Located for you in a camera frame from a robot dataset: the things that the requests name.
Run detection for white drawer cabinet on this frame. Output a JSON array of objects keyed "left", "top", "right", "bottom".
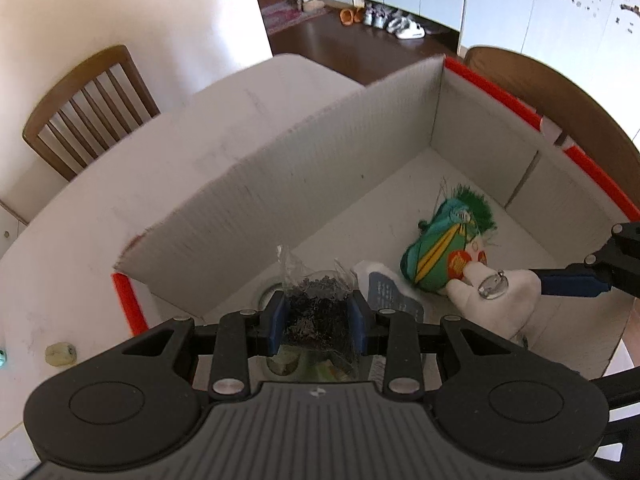
[{"left": 0, "top": 202, "right": 28, "bottom": 257}]

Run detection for wooden chair at wall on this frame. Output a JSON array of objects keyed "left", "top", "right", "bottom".
[{"left": 22, "top": 44, "right": 160, "bottom": 181}]

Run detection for white wall cabinet unit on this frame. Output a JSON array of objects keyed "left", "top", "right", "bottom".
[{"left": 334, "top": 0, "right": 639, "bottom": 142}]

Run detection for green santa plush toy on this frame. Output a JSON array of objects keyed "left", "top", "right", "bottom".
[{"left": 400, "top": 184, "right": 541, "bottom": 347}]

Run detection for orange slippers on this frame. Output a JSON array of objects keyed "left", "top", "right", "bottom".
[{"left": 338, "top": 6, "right": 364, "bottom": 26}]

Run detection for white shoes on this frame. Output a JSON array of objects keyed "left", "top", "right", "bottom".
[{"left": 362, "top": 2, "right": 426, "bottom": 40}]

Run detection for red patterned doormat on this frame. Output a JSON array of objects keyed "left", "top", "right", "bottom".
[{"left": 262, "top": 0, "right": 331, "bottom": 36}]

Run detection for wooden chair beside box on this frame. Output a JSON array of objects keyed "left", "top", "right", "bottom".
[{"left": 464, "top": 47, "right": 639, "bottom": 203}]

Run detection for olive green soap bar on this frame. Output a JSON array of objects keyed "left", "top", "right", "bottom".
[{"left": 44, "top": 341, "right": 77, "bottom": 367}]

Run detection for white plastic snack bag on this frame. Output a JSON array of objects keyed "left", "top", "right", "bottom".
[{"left": 352, "top": 261, "right": 425, "bottom": 323}]

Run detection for clear bag dark contents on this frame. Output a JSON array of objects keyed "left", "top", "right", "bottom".
[{"left": 261, "top": 246, "right": 360, "bottom": 382}]

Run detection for red white cardboard box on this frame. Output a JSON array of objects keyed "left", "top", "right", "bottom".
[{"left": 110, "top": 54, "right": 640, "bottom": 380}]

